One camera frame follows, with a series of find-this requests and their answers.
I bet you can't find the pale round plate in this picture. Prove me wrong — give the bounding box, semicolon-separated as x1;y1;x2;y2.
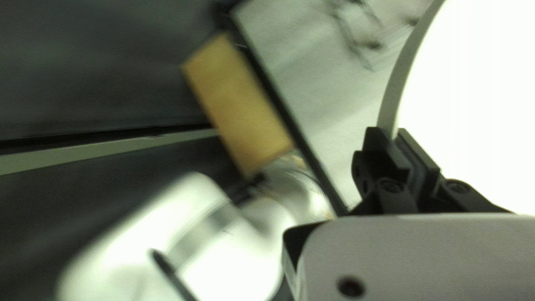
377;0;535;216

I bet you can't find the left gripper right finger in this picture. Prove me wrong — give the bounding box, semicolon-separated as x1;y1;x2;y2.
395;128;512;215

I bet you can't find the black cable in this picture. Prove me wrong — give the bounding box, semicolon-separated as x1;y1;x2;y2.
150;249;197;301

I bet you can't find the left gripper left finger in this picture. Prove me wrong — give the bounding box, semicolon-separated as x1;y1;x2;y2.
348;127;419;216

